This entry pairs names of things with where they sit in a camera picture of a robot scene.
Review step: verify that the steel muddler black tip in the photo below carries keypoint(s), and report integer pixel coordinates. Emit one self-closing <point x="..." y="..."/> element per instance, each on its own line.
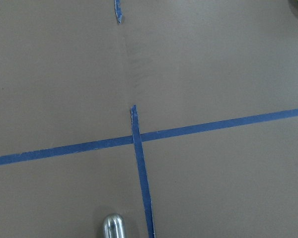
<point x="114" y="227"/>

